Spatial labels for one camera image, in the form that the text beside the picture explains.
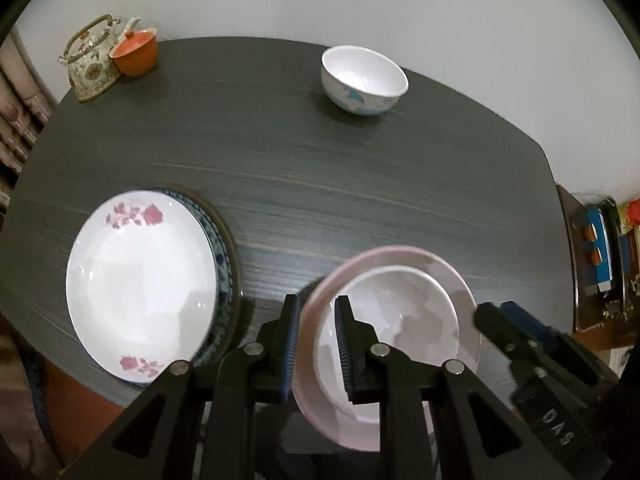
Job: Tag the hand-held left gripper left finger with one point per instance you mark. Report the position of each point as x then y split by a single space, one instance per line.
289 350

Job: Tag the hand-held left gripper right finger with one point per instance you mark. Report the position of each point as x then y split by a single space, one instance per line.
345 350

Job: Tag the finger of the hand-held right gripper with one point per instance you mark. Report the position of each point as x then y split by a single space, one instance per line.
550 337
500 327

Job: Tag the pink bowl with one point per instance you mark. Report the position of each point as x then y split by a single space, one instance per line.
465 310

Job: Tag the white bowl with grey print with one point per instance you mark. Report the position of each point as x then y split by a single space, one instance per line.
400 310

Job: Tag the white plate with pink flowers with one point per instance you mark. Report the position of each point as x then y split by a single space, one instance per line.
140 285

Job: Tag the blue box with orange marks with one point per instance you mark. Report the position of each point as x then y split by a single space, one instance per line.
600 245

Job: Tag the red and yellow packets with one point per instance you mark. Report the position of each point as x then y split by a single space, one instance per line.
629 230

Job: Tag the white bowl with blue print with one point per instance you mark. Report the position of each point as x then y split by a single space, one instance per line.
362 77

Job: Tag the orange ceramic cup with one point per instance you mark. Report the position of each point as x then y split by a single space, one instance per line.
135 55

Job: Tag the floral ceramic teapot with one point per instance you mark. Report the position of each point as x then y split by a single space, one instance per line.
92 62

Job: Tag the patterned curtain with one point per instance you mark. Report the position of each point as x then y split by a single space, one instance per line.
20 125

